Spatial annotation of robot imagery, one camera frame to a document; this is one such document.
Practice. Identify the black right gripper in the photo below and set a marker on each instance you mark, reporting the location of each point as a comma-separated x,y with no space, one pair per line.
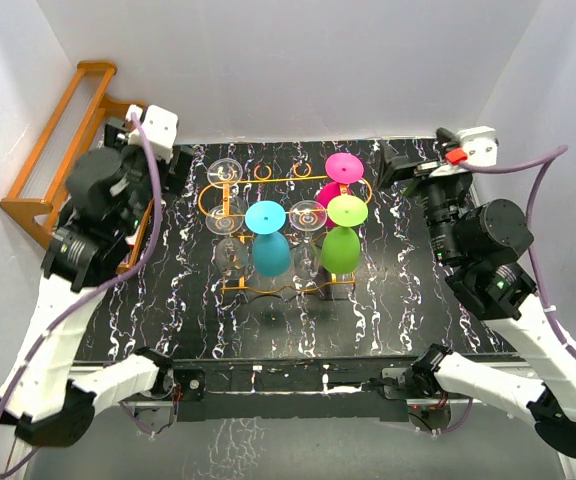
389,165

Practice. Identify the blue wine glass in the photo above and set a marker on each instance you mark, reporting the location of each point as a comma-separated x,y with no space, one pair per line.
270,250

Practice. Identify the clear wine glass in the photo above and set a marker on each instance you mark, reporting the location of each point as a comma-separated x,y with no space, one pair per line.
307,217
224,174

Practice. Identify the green wine glass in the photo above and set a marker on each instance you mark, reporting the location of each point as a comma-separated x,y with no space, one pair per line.
340,253

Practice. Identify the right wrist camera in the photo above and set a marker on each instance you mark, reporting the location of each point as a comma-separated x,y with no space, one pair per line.
470,147

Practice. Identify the gold wire wine glass rack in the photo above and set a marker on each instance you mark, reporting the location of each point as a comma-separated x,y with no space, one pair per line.
260,285

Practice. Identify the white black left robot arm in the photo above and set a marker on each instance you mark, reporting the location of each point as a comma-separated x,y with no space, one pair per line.
110,189

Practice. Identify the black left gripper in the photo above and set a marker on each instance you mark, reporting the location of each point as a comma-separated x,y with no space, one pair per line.
171,173

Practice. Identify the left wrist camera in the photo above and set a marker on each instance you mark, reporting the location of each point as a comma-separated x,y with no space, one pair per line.
160,127

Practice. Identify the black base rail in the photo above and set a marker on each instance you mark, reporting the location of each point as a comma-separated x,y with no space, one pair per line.
286,388

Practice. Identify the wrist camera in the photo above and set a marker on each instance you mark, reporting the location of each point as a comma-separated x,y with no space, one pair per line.
470,147
160,127

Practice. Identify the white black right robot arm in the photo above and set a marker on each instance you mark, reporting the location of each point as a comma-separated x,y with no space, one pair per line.
482,246

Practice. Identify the pink wine glass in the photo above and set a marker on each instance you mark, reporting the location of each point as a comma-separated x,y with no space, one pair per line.
343,169

